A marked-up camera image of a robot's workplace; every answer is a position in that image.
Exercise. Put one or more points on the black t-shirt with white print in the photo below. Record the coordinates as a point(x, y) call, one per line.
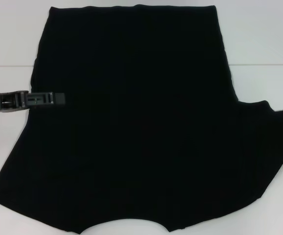
point(141, 110)

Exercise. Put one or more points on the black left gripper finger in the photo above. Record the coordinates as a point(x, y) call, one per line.
point(58, 98)

